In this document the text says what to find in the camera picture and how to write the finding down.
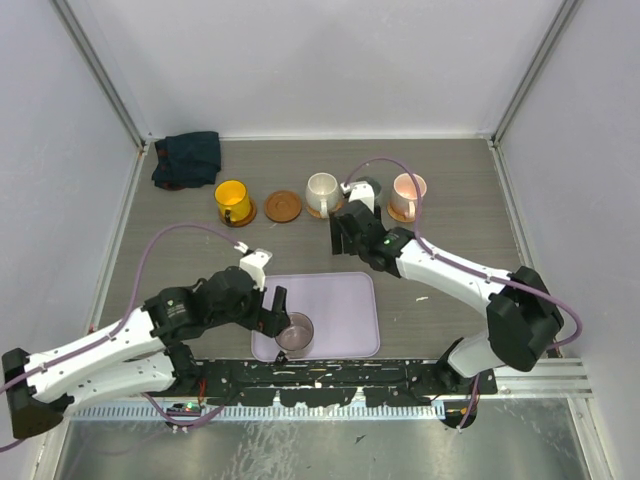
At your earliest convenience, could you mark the woven rattan coaster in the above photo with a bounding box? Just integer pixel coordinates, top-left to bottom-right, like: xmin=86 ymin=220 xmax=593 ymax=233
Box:
xmin=305 ymin=200 xmax=344 ymax=220
xmin=387 ymin=204 xmax=420 ymax=223

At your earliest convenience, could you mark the lilac mug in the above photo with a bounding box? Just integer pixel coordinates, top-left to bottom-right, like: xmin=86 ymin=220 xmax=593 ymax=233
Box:
xmin=275 ymin=312 xmax=315 ymax=360

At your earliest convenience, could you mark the white speckled mug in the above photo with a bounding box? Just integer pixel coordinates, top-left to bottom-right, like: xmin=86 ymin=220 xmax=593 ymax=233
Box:
xmin=305 ymin=172 xmax=343 ymax=217

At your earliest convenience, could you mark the pink mug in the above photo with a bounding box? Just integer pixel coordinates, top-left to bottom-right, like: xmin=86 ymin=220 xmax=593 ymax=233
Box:
xmin=388 ymin=173 xmax=427 ymax=211

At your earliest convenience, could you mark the yellow mug black outside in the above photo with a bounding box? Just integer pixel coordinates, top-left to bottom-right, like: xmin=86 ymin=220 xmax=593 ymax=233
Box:
xmin=214 ymin=180 xmax=250 ymax=221

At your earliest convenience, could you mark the grey green mug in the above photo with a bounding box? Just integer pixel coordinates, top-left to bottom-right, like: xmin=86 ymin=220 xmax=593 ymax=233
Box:
xmin=360 ymin=176 xmax=382 ymax=205

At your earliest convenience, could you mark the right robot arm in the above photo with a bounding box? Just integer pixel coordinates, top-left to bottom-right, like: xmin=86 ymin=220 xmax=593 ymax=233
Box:
xmin=329 ymin=200 xmax=564 ymax=394

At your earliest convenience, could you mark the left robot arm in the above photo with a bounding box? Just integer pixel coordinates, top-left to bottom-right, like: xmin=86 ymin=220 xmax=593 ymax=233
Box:
xmin=1 ymin=267 xmax=290 ymax=441

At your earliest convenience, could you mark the lilac plastic tray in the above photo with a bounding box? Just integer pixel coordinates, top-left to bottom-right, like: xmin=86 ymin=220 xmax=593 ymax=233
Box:
xmin=263 ymin=272 xmax=380 ymax=360

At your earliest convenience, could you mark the dark folded cloth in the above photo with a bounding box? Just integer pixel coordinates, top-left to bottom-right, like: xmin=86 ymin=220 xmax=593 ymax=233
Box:
xmin=151 ymin=131 xmax=222 ymax=191

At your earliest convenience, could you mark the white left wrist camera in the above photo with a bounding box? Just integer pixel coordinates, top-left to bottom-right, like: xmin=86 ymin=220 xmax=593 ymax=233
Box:
xmin=234 ymin=242 xmax=273 ymax=291

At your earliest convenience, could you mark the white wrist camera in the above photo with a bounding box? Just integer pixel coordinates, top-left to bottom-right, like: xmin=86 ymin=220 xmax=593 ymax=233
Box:
xmin=234 ymin=242 xmax=273 ymax=291
xmin=340 ymin=181 xmax=375 ymax=213

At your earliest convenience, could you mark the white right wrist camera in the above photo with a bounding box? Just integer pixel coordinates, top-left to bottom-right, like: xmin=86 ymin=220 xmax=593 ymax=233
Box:
xmin=340 ymin=181 xmax=375 ymax=213

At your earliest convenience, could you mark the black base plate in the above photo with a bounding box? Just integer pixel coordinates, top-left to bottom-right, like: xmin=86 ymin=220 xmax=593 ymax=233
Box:
xmin=142 ymin=357 xmax=500 ymax=409

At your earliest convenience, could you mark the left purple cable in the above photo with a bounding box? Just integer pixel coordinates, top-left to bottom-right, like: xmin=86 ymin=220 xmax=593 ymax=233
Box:
xmin=0 ymin=223 xmax=249 ymax=451

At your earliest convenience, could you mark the aluminium frame rail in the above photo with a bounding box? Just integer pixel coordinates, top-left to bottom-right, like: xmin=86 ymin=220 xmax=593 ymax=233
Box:
xmin=48 ymin=357 xmax=594 ymax=401

